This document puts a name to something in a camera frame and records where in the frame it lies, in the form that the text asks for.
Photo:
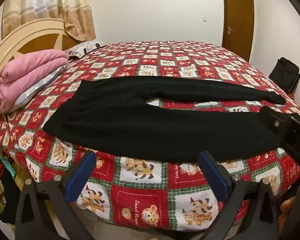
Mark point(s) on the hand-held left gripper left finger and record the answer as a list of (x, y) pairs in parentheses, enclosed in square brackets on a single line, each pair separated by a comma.
[(81, 177)]

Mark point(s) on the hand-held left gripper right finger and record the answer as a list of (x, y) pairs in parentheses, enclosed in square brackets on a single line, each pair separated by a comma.
[(212, 177)]

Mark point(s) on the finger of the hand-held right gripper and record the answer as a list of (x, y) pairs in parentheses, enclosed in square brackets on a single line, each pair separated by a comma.
[(275, 122)]

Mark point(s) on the black pants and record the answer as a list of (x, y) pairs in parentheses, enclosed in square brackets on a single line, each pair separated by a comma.
[(140, 127)]

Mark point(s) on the black bag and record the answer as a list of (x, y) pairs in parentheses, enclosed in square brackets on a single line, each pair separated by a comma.
[(285, 75)]

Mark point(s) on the red checked bear-print blanket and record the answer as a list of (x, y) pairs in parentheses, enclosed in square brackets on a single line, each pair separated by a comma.
[(140, 197)]

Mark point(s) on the pile of mixed clothes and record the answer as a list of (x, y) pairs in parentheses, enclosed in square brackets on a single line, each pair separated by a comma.
[(2, 187)]

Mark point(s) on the grey patterned pillow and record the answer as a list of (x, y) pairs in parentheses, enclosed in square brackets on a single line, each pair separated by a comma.
[(32, 93)]

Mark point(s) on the brown wooden door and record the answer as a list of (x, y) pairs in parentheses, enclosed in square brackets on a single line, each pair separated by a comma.
[(237, 20)]

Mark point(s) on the folded pink blanket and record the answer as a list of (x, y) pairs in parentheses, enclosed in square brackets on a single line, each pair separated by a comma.
[(27, 70)]

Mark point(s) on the white patterned pillow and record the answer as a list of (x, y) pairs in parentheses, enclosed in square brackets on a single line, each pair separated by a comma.
[(83, 47)]

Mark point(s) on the cream and brown headboard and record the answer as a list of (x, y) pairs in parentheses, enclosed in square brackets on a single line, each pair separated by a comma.
[(27, 32)]

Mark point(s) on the beige patterned curtain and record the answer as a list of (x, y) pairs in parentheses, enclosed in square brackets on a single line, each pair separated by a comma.
[(52, 2)]

